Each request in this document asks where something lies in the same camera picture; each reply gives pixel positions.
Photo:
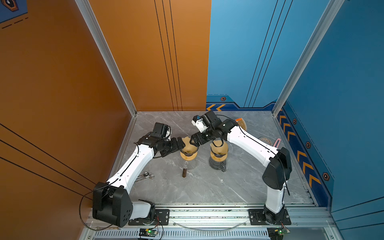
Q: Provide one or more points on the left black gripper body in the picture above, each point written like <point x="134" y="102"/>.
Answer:
<point x="169" y="146"/>

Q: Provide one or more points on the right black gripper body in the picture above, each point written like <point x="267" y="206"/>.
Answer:
<point x="210" y="133"/>

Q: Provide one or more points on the grey glass dripper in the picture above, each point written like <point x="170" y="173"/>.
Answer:
<point x="189" y="150"/>

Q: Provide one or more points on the brown paper coffee filter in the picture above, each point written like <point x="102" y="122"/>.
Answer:
<point x="219" y="148"/>

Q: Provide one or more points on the orange coffee filter box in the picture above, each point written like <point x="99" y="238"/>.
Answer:
<point x="241" y="122"/>

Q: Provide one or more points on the grey ribbed glass pitcher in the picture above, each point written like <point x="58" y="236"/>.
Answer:
<point x="222" y="166"/>

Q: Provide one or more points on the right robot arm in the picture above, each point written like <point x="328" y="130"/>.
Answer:
<point x="276" y="161"/>

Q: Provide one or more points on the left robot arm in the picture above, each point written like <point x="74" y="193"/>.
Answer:
<point x="111" y="200"/>

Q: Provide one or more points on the metal wrench set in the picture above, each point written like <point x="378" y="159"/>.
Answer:
<point x="145" y="176"/>

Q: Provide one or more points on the white tape roll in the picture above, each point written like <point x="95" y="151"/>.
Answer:
<point x="266" y="140"/>

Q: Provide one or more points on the left green circuit board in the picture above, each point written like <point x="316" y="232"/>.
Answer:
<point x="148" y="233"/>

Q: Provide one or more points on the right circuit board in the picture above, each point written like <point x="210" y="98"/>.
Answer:
<point x="278" y="234"/>

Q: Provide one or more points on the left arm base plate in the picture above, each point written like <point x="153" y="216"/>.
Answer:
<point x="162" y="216"/>

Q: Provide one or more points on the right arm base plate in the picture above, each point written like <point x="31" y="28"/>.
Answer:
<point x="258" y="216"/>

